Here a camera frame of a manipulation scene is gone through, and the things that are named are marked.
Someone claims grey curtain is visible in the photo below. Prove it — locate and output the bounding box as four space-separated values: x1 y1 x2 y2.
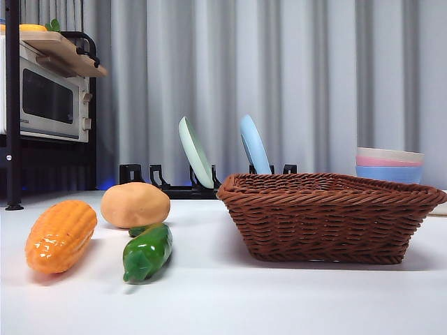
0 0 447 193

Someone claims orange toy corn cob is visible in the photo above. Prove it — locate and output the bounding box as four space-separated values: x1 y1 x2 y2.
24 200 98 274

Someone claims black dish rack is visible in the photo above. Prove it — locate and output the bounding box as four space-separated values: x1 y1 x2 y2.
119 163 298 200

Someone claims black metal shelf frame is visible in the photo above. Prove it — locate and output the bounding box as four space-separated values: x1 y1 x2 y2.
0 0 98 211

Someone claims wooden cutting board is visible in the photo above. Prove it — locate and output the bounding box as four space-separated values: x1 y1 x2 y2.
19 31 109 78

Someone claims pale blue plate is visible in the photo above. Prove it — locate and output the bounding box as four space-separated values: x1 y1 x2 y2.
239 114 272 174

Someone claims brown wicker basket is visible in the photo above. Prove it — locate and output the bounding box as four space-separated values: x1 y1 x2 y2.
216 172 447 265

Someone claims pale green plate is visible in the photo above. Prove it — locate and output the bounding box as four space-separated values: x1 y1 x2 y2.
178 116 215 189

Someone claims blue bowl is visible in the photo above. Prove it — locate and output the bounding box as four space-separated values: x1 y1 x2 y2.
356 165 425 185

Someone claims cream bowl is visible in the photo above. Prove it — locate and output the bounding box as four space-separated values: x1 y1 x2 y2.
356 147 426 163

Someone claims yellow toy fruit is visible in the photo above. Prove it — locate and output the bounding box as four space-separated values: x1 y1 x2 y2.
0 23 48 33

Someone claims pink bowl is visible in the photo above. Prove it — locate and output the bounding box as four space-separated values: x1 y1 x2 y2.
356 155 425 168

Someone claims cream microwave oven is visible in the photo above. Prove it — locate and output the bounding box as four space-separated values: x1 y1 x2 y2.
0 34 94 144

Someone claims green toy cucumber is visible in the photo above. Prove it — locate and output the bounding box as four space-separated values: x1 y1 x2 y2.
122 223 174 283

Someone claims tan toy potato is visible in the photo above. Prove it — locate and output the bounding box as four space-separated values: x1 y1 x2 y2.
100 181 171 230

